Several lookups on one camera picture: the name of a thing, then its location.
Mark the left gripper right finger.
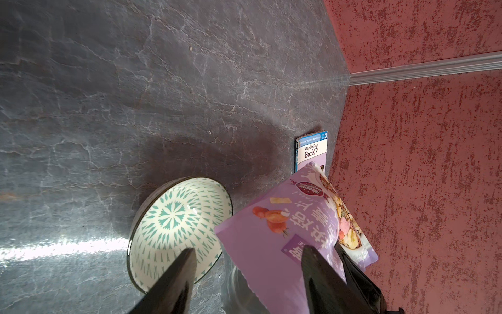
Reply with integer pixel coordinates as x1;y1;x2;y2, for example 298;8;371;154
301;244;390;313

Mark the right corner aluminium post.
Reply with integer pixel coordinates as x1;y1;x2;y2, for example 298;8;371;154
349;51;501;86

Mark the dog book Why Dogs Bark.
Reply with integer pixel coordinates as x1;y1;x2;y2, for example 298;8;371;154
295;130;328;172

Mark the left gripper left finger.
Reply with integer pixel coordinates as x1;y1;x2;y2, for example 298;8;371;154
130;248;197;314

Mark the green patterned breakfast bowl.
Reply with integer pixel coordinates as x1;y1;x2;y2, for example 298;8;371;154
127;177;233;294

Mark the purple oats bag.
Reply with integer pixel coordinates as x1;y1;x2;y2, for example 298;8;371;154
215;162;378;313

